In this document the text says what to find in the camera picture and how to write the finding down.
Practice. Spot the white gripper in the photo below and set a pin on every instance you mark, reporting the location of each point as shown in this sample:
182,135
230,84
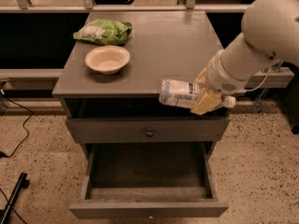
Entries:
221,75

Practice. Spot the green chip bag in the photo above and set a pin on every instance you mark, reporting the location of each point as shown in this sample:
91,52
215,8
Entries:
104,32

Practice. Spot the white paper bowl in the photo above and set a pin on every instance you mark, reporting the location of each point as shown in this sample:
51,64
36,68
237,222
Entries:
107,60

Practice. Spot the grey wooden drawer cabinet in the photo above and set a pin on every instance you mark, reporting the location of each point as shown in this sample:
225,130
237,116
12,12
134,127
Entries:
163,44

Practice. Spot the black stand leg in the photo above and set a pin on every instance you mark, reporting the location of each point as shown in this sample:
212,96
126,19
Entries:
22,183

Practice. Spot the blue label plastic bottle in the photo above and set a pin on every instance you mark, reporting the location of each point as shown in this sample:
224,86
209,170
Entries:
186,94

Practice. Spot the open grey middle drawer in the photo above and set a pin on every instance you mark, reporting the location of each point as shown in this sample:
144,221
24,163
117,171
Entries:
152,180

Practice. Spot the closed grey top drawer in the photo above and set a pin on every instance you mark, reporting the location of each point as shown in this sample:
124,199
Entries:
94,131

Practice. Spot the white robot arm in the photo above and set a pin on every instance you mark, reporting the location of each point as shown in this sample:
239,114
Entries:
269,34

